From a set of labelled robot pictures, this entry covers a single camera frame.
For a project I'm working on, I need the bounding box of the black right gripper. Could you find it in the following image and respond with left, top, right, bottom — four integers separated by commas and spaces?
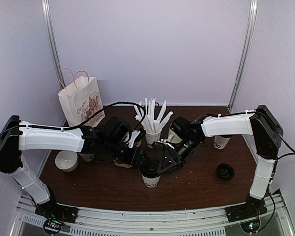
157, 137, 202, 176

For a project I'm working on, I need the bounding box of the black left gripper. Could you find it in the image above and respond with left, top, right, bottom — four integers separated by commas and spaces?
104, 138, 150, 167

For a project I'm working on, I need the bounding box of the black cup lid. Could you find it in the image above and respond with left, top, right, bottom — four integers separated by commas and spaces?
140, 159, 161, 178

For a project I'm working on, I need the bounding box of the brown pulp cup carrier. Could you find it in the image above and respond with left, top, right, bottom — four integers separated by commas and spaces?
113, 140, 143, 169

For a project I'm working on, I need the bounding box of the single white paper cup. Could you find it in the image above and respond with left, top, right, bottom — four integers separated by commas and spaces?
213, 135, 231, 149

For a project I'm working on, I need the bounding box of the stack of black cup lids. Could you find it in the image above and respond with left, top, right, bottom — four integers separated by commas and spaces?
216, 163, 235, 180

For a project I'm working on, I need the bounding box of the white printed paper bag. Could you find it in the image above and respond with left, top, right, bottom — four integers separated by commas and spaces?
58, 70, 105, 127

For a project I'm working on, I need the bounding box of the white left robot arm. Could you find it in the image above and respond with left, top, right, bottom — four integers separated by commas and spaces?
0, 115, 150, 218

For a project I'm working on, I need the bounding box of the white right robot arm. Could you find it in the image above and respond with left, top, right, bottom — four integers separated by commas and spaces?
153, 105, 284, 217

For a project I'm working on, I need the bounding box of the paper cup holding straws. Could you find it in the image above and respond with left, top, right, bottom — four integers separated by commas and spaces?
145, 129, 161, 148

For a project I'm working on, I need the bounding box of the cream ceramic mug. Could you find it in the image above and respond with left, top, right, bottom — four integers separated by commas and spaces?
167, 129, 182, 146

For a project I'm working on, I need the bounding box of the bundle of wrapped white straws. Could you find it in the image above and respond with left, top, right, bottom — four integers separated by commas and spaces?
134, 98, 173, 134

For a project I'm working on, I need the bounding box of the white ceramic bowl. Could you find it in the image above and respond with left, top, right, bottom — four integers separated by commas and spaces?
55, 150, 78, 172

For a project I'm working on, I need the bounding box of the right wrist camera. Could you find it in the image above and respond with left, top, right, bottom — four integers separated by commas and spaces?
152, 139, 175, 150

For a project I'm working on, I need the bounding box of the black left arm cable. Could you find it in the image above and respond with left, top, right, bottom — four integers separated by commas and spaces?
0, 101, 145, 168

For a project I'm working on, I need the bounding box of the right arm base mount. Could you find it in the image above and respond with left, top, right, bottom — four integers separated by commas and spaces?
225, 204, 268, 233

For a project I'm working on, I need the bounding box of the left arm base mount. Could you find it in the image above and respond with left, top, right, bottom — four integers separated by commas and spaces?
35, 204, 79, 235

